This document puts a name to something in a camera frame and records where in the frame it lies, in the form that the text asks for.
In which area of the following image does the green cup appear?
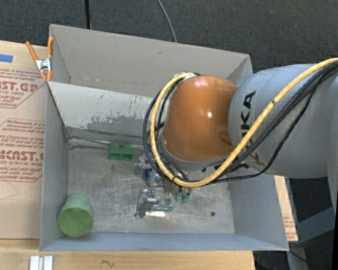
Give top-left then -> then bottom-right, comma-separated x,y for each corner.
56,191 -> 97,240

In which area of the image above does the clear glass thing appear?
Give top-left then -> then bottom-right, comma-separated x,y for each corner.
146,194 -> 176,220

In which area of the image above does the grey metal bin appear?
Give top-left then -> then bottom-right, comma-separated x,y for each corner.
29,23 -> 308,270

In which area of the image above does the green toy brick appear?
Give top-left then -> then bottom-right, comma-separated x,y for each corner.
106,141 -> 136,162

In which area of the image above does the brown cardboard board red print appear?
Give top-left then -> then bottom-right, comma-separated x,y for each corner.
0,39 -> 314,268

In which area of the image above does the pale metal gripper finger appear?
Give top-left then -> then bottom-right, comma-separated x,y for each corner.
133,160 -> 152,177
134,187 -> 159,220

